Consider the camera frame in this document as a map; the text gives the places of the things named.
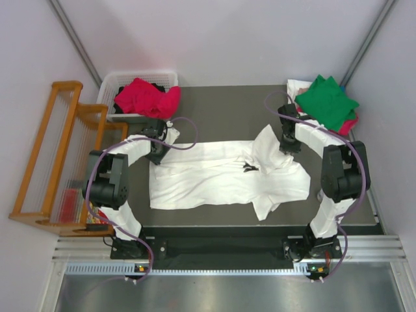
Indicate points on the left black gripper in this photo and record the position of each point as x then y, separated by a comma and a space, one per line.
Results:
156, 155

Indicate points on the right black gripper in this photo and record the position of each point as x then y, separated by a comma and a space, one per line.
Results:
285, 147

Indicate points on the white t-shirt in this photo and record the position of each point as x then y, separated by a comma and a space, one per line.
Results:
211, 173
296, 87

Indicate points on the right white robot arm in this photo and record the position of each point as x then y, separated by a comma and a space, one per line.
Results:
344, 176

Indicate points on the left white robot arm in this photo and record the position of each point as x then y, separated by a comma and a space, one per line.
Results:
106, 184

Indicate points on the pink t-shirt in basket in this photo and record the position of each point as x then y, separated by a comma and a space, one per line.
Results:
169, 104

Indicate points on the white plastic laundry basket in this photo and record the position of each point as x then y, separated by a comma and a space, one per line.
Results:
113, 81

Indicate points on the folded white t-shirt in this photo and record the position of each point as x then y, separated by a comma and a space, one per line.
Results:
296, 87

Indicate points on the folded green t-shirt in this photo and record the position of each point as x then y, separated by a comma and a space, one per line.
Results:
327, 102

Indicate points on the folded pink t-shirt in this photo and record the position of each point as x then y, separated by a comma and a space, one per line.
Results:
347, 125

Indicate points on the colourful book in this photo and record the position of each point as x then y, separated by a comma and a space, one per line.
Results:
92, 219

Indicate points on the wooden rack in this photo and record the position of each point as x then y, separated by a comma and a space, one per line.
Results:
50, 195

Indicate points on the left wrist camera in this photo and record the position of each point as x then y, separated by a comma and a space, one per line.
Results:
172, 134

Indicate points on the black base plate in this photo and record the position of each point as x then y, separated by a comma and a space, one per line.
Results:
236, 247

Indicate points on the white slotted cable duct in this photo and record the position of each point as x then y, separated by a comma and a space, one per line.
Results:
133, 269

